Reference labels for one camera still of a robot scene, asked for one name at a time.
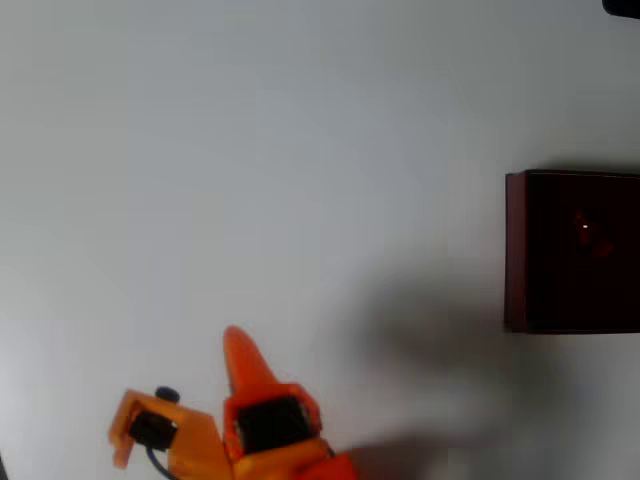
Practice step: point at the orange gripper, black servo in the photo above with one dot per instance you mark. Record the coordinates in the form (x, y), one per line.
(272, 424)

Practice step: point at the small red block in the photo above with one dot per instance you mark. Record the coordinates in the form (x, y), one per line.
(592, 237)

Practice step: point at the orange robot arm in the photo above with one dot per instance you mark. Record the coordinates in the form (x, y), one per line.
(335, 467)

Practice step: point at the dark brown box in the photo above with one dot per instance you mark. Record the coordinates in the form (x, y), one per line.
(550, 280)

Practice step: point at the black object at picture corner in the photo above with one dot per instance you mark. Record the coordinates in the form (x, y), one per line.
(622, 7)

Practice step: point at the light orange camera mount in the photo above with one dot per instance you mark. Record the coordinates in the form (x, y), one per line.
(197, 440)

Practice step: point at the small black camera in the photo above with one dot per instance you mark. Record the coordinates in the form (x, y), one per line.
(152, 430)

